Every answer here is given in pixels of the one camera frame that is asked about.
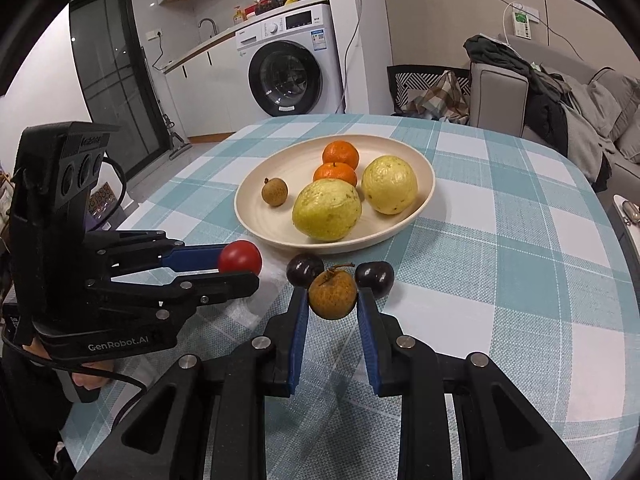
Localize dark clothes pile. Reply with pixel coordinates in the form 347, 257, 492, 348
464, 35, 571, 158

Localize plaid cloth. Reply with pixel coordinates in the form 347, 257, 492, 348
404, 71, 472, 125

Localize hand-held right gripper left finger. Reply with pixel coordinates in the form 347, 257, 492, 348
75, 287, 310, 480

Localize white washing machine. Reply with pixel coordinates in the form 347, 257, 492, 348
235, 4, 346, 118

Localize cream round plate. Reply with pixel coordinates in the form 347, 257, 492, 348
234, 135, 436, 252

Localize green white wall device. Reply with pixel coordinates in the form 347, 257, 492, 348
511, 5, 538, 39

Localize patterned box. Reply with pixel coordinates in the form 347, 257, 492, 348
87, 182, 118, 218

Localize teal checked tablecloth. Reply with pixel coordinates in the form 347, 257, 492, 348
60, 113, 626, 480

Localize person's left hand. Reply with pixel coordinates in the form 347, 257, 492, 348
25, 337, 112, 393

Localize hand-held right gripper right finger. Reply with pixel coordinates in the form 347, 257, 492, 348
356, 287, 591, 480

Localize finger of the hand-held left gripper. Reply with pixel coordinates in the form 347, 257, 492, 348
87, 271, 261, 321
85, 230, 236, 273

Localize grey sofa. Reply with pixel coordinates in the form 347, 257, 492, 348
470, 35, 640, 191

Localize grey stick vacuum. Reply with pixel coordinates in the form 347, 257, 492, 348
140, 45, 192, 161

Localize white side table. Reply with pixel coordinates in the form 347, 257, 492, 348
610, 192, 640, 261

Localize white base cabinets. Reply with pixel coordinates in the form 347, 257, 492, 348
165, 35, 251, 141

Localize red tomato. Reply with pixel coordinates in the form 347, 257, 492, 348
218, 240, 263, 276

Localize dark purple plum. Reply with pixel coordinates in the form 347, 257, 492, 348
286, 253, 326, 289
355, 261, 395, 288

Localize orange mandarin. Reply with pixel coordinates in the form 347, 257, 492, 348
322, 140, 360, 170
313, 162, 358, 188

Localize person's left forearm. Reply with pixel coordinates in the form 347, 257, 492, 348
0, 355, 76, 480

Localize yellow guava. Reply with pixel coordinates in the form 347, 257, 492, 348
292, 179, 362, 242
361, 156, 418, 216

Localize white cable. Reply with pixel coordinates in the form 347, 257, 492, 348
499, 1, 517, 47

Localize grey garment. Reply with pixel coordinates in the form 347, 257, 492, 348
540, 72, 616, 183

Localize dark glass door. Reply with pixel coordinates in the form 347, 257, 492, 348
69, 0, 168, 176

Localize brown longan with stem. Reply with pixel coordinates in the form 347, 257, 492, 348
308, 262, 359, 320

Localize black patterned chair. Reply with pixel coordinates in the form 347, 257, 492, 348
386, 64, 473, 121

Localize grey cushion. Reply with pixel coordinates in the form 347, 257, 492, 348
615, 110, 640, 163
587, 67, 640, 141

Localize black hanging cable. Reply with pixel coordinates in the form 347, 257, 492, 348
339, 0, 362, 113

